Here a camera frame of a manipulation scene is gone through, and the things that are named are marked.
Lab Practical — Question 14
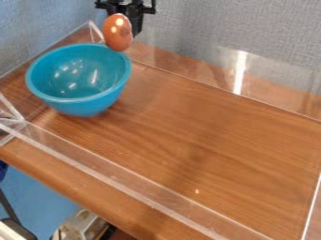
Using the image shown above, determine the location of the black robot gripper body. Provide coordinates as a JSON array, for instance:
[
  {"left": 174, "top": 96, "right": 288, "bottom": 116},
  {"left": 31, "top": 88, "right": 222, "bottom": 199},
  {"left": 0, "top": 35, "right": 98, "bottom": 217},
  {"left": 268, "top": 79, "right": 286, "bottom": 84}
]
[{"left": 94, "top": 0, "right": 157, "bottom": 15}]

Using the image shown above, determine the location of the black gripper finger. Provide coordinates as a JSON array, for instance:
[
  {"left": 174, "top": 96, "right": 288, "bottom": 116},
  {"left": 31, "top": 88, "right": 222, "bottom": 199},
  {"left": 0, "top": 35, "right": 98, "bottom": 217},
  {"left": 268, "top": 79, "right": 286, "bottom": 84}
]
[{"left": 127, "top": 8, "right": 143, "bottom": 36}]

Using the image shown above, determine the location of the brown and white toy mushroom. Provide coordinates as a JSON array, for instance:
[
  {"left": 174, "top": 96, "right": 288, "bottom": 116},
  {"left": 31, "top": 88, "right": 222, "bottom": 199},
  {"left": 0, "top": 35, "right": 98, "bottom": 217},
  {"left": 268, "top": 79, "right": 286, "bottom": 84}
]
[{"left": 102, "top": 13, "right": 132, "bottom": 52}]

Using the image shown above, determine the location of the blue plastic bowl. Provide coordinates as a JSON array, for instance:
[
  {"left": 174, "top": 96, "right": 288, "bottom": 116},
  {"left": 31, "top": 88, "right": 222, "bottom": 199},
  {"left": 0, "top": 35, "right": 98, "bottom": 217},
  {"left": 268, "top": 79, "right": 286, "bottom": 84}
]
[{"left": 25, "top": 43, "right": 131, "bottom": 117}]

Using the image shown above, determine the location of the black stand leg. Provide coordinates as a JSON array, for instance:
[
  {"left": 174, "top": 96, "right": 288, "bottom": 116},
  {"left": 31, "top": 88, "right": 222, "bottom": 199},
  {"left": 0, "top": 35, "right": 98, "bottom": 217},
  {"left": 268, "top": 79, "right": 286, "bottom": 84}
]
[{"left": 0, "top": 189, "right": 37, "bottom": 240}]

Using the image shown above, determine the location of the clear acrylic barrier frame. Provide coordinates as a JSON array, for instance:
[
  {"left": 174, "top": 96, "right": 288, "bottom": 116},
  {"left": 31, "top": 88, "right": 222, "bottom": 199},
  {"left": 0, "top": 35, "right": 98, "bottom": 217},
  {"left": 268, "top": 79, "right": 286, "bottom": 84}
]
[{"left": 0, "top": 20, "right": 321, "bottom": 240}]

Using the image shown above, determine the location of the grey metal bracket under table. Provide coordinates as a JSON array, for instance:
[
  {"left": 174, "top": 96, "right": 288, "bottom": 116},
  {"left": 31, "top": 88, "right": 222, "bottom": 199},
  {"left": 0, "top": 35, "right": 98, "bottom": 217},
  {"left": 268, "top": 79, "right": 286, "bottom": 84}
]
[{"left": 51, "top": 209, "right": 110, "bottom": 240}]

